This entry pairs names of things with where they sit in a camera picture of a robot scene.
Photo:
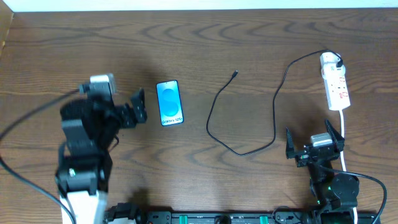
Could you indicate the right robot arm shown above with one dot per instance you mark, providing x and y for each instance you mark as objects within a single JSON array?
[{"x": 336, "y": 193}]

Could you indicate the brown cardboard panel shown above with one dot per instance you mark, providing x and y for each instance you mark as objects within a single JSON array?
[{"x": 6, "y": 17}]

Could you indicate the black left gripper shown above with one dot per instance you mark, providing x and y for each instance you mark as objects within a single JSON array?
[{"x": 127, "y": 113}]

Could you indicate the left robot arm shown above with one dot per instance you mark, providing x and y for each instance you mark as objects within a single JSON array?
[{"x": 84, "y": 164}]

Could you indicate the white USB charger plug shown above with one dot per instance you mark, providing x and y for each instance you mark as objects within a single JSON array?
[{"x": 331, "y": 58}]

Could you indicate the white power strip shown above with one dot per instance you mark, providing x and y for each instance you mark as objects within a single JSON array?
[{"x": 337, "y": 93}]

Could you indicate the blue Galaxy smartphone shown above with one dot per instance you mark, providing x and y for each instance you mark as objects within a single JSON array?
[{"x": 170, "y": 104}]

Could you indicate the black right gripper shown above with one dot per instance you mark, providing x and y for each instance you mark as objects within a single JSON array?
[{"x": 313, "y": 153}]

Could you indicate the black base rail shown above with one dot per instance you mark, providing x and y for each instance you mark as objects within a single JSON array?
[{"x": 124, "y": 213}]

